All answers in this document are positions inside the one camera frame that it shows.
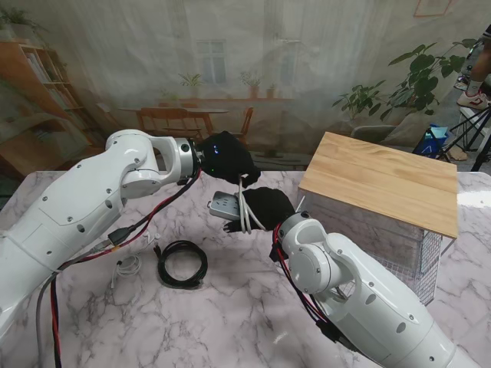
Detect person in striped shorts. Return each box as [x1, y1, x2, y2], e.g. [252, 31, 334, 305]
[456, 28, 491, 108]

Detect black coiled cable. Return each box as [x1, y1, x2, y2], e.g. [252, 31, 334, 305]
[153, 240, 209, 288]

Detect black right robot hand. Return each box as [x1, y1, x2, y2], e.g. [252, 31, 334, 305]
[224, 186, 295, 234]

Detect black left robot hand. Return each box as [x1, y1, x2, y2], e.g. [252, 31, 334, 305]
[195, 131, 261, 186]

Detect right arm red black cables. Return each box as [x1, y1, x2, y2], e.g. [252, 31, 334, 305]
[272, 225, 354, 350]

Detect printed scenery backdrop cloth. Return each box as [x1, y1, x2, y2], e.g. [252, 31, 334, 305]
[0, 0, 479, 172]

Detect blue bag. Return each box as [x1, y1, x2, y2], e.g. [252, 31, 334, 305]
[416, 124, 450, 158]

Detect white box on floor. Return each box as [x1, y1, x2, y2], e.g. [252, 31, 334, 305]
[460, 106, 491, 135]

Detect wire cabinet with wooden top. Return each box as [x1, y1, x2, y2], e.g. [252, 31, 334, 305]
[298, 131, 460, 307]

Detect left arm red black cables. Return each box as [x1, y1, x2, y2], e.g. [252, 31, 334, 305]
[36, 172, 203, 368]

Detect white wired earphones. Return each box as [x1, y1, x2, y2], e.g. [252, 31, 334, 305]
[110, 229, 161, 288]

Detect black tripod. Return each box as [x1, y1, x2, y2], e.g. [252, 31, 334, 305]
[440, 101, 491, 172]

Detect white power strip with cord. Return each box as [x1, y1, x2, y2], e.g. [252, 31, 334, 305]
[209, 172, 269, 235]

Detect arm red black cables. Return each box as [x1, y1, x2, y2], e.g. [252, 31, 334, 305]
[272, 225, 354, 350]
[36, 172, 203, 368]

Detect white wire mesh drawer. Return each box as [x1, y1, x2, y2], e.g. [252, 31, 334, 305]
[295, 195, 423, 306]

